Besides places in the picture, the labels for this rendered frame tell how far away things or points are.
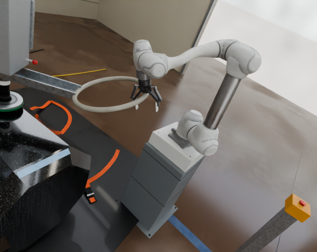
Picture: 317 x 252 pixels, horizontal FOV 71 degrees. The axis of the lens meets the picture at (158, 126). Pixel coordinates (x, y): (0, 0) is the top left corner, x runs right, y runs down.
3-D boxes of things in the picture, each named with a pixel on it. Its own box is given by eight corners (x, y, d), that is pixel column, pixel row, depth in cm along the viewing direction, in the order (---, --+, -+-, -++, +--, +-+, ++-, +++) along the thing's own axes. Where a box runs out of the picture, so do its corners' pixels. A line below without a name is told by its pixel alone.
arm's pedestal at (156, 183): (144, 178, 259) (170, 124, 216) (177, 208, 241) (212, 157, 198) (112, 201, 221) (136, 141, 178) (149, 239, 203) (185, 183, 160)
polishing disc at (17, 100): (8, 113, 140) (8, 112, 139) (-25, 101, 138) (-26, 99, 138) (29, 99, 158) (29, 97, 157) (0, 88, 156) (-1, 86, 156)
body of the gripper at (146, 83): (153, 76, 132) (154, 90, 138) (139, 75, 135) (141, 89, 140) (149, 80, 127) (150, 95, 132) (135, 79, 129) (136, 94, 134)
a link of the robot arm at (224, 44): (212, 36, 139) (225, 42, 129) (236, 33, 144) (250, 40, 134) (208, 56, 147) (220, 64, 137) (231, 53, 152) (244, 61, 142)
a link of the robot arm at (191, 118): (188, 129, 190) (199, 107, 179) (198, 143, 176) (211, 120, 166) (172, 128, 182) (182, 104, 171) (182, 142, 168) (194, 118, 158)
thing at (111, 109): (60, 114, 124) (58, 109, 123) (85, 80, 165) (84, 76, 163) (147, 112, 122) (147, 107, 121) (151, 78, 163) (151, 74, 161)
